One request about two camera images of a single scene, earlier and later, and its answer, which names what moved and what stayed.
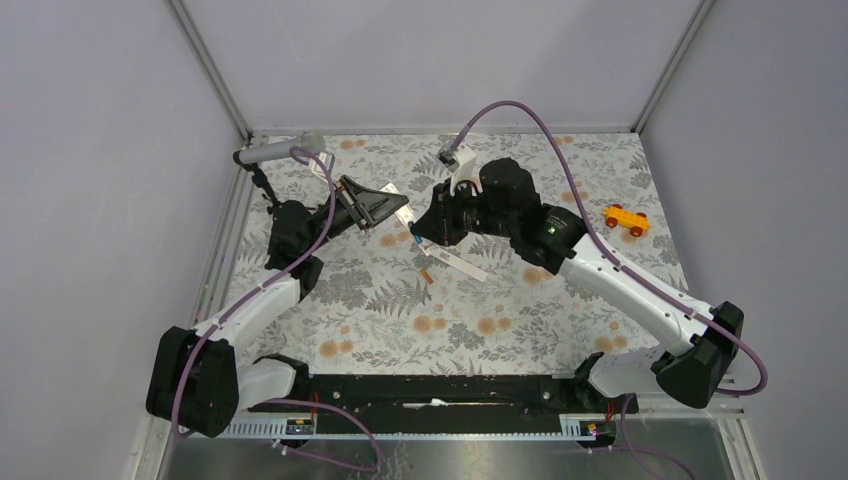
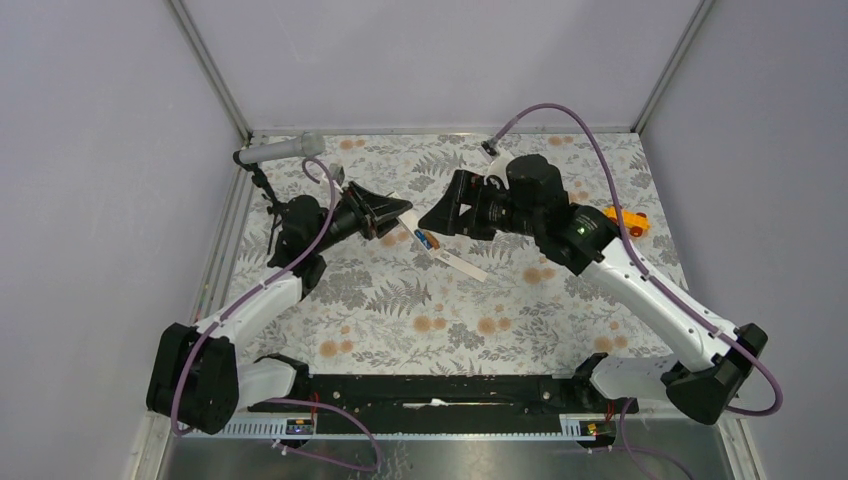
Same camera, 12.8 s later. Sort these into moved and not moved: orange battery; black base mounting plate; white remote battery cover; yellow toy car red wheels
Moved: orange battery
Not moved: yellow toy car red wheels; black base mounting plate; white remote battery cover
